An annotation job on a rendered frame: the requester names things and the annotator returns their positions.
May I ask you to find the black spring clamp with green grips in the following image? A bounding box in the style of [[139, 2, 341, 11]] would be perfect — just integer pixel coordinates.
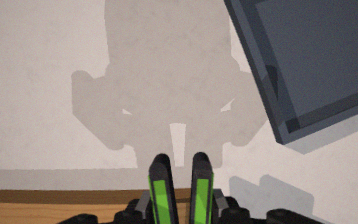
[[148, 152, 214, 224]]

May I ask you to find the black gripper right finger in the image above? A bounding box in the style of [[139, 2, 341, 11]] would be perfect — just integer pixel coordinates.
[[211, 189, 324, 224]]

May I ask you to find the light wooden board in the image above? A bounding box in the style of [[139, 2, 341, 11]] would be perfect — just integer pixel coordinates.
[[0, 188, 191, 224]]

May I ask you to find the dark grey shallow tray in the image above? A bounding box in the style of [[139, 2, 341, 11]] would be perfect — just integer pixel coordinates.
[[224, 0, 358, 145]]

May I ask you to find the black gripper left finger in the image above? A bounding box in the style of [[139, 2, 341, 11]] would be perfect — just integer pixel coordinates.
[[57, 191, 155, 224]]

